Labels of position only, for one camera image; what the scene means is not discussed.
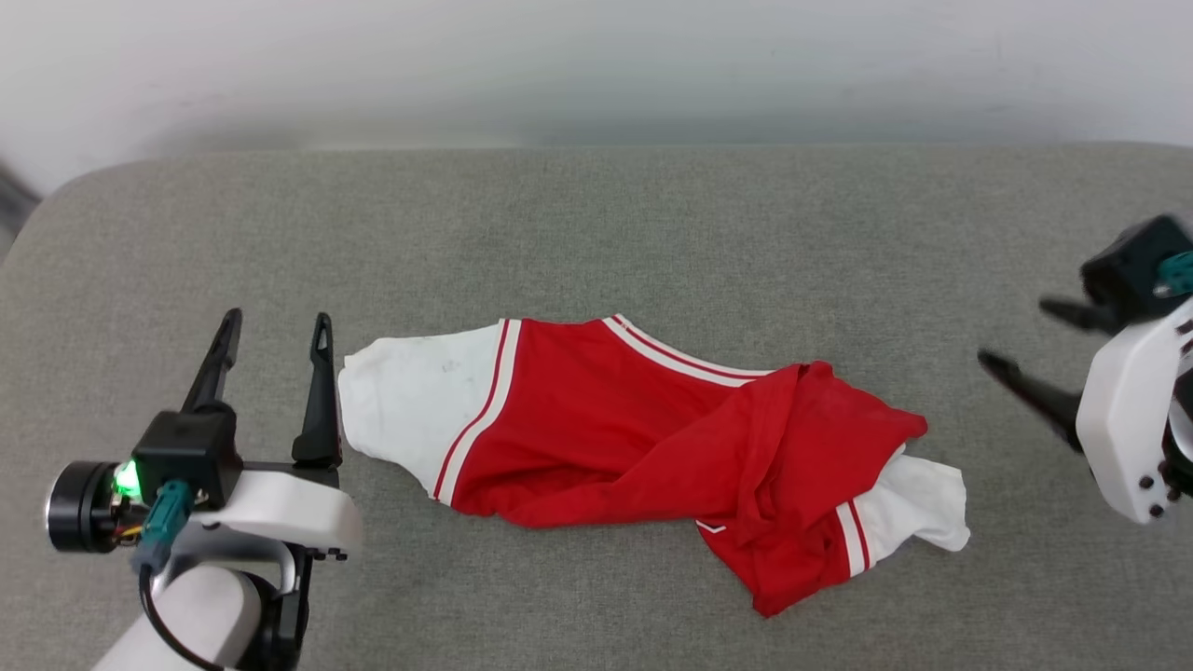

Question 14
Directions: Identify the thin black cable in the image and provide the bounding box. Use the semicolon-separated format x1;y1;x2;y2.
138;557;229;671

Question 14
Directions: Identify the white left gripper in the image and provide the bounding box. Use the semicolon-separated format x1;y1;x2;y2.
44;308;364;562

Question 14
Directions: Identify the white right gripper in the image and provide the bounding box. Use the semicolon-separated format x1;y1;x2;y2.
976;295;1193;526

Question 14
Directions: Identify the red and white garment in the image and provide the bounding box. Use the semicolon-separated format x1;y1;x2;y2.
336;314;972;619

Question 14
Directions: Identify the teal camera cable connector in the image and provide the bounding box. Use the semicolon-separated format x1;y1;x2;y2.
130;479;197;576
1155;250;1193;299

